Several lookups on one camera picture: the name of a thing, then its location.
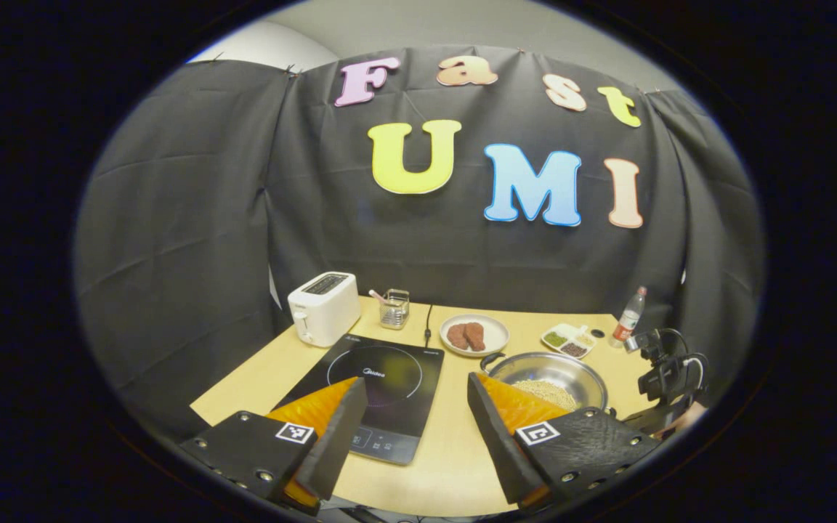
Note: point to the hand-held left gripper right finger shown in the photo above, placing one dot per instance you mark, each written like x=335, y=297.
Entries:
x=495, y=443

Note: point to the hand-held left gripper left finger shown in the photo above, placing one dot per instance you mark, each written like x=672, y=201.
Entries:
x=335, y=447

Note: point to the black induction cooktop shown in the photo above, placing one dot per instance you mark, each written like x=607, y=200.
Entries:
x=404, y=378

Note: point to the stainless steel pot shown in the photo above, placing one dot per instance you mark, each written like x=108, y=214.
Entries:
x=556, y=367

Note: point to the soybeans heap in pot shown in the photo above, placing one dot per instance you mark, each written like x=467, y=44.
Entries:
x=546, y=392

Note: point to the clear water bottle red label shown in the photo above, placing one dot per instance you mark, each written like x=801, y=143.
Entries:
x=628, y=319

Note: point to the small soybeans portion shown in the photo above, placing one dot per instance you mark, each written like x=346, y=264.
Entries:
x=585, y=338

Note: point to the dark red beans portion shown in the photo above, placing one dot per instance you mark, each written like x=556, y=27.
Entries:
x=573, y=349

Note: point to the white round plate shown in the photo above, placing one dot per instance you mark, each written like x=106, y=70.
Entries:
x=498, y=335

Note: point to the brown meat piece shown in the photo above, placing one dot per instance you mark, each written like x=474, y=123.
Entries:
x=457, y=337
x=475, y=336

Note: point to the white divided tray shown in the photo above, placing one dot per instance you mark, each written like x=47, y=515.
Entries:
x=567, y=334

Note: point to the green mung beans portion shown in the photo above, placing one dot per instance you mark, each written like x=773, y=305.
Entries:
x=554, y=339

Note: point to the white toaster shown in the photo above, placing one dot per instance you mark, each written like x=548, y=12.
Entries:
x=324, y=309

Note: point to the pink spoon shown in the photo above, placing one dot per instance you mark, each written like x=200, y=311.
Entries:
x=377, y=296

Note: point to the black backdrop cloth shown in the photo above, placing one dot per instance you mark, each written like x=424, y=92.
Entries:
x=360, y=240

